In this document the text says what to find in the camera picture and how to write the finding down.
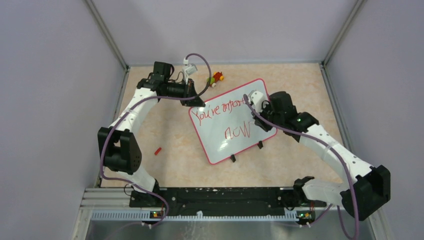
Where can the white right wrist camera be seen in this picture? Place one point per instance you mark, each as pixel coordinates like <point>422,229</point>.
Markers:
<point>256,99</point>

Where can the red marker cap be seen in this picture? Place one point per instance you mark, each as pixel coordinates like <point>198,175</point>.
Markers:
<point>157,151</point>

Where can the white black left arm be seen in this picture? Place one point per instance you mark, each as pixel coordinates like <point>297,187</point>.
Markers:
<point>118,147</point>

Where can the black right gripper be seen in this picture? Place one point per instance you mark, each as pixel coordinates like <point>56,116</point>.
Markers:
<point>260,122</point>

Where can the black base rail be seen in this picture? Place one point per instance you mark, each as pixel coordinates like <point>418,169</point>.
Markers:
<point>222,201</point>

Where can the pink framed whiteboard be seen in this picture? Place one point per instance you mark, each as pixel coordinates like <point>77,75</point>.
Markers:
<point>225,126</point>

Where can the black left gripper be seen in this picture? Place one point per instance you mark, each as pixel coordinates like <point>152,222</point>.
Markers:
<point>196,101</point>

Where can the grey cable duct strip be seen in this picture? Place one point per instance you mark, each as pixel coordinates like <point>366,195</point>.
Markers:
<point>147,216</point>

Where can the colourful toy car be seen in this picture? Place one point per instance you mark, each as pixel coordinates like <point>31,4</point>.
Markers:
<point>216,77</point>

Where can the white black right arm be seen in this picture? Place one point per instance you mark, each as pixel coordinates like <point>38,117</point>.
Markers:
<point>364,189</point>

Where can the black whiteboard clip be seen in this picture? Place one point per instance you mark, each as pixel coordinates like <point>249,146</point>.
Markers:
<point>260,145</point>
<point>233,158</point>

